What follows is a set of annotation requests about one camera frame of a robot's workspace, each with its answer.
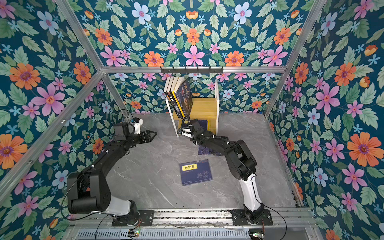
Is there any navy book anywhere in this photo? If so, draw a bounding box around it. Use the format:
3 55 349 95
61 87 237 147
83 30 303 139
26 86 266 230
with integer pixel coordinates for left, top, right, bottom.
180 160 213 186
181 119 208 133

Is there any purple book underneath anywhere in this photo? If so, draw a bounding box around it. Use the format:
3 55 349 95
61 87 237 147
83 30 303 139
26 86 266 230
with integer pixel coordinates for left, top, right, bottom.
198 146 222 156

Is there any purple portrait book top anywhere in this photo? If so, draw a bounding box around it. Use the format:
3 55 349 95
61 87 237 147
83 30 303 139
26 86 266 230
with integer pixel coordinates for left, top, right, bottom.
177 77 193 116

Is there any black wolf cover book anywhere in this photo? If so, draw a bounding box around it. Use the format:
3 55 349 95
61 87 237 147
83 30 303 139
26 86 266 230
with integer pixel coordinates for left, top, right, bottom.
169 77 183 119

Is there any yellow cartoon book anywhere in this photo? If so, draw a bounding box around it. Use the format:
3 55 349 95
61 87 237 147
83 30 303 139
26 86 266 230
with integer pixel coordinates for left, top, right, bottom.
172 77 185 119

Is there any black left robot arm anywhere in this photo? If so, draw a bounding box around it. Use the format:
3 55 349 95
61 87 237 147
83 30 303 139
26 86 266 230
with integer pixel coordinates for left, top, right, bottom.
66 123 157 216

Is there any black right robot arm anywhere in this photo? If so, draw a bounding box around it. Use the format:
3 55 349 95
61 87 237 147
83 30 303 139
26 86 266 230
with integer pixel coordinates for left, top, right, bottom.
178 119 265 225

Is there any black book standing on shelf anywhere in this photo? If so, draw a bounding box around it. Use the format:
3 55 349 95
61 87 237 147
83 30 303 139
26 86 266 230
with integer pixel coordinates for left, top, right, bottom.
164 77 174 102

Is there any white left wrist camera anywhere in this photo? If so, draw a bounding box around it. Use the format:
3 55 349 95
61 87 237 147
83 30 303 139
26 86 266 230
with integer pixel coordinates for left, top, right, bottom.
131 118 143 134

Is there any wooden white frame shelf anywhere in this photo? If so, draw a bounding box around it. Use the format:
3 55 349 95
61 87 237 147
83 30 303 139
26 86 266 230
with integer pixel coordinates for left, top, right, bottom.
166 81 220 137

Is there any black wall hook rail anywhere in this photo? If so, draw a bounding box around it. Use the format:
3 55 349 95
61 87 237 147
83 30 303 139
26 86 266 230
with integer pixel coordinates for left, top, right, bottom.
160 67 224 75

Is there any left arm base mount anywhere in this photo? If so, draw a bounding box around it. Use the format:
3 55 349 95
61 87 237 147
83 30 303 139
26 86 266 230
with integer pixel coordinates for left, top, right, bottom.
112 210 155 227

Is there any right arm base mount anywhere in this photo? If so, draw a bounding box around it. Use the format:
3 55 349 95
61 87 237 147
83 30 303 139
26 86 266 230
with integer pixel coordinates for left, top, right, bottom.
229 210 273 226

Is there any aluminium front rail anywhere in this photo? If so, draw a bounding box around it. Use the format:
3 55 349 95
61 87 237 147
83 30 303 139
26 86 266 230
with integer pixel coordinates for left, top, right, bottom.
67 208 318 231

